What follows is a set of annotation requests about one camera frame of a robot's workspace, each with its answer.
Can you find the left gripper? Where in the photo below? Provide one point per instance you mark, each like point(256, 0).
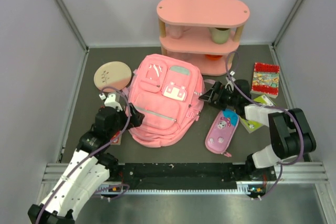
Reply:
point(136, 117)

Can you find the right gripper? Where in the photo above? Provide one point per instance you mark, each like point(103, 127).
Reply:
point(216, 88)

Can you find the pink student backpack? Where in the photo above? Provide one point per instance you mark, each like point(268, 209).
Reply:
point(166, 91)

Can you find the green book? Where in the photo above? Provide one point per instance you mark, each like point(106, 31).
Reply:
point(265, 100)

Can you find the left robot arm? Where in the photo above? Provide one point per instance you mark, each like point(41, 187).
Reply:
point(88, 168)

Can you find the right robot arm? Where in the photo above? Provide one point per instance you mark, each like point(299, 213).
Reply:
point(290, 132)

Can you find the red and white book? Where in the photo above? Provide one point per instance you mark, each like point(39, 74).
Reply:
point(116, 139)

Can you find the orange bowl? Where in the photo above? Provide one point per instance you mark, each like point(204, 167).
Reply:
point(213, 57)

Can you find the purple pencil case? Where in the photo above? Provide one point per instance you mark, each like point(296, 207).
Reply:
point(221, 132)

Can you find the pink and cream plate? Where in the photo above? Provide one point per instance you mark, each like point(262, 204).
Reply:
point(112, 74)

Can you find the red comic book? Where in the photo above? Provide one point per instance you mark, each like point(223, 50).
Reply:
point(266, 79)

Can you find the green cup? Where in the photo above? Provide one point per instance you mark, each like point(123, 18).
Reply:
point(219, 35)

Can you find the pink three-tier shelf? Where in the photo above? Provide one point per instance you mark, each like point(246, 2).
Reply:
point(196, 42)

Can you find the pink mug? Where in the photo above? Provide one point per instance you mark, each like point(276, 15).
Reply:
point(176, 31)

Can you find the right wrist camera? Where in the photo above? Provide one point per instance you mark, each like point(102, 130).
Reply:
point(230, 81)

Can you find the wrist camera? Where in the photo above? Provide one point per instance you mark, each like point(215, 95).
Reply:
point(230, 81)
point(111, 100)

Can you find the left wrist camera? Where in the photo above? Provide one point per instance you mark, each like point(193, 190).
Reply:
point(111, 100)

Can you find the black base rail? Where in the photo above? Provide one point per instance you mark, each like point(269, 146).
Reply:
point(187, 176)

